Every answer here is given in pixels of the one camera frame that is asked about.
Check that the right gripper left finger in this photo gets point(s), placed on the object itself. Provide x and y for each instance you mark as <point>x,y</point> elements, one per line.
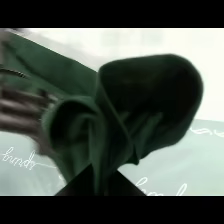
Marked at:
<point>81,185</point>

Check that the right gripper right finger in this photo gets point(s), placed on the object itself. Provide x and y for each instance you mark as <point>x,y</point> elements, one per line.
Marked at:
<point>121,186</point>

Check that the green shirt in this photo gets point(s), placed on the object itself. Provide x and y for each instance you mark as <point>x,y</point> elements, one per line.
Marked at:
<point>146,96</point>

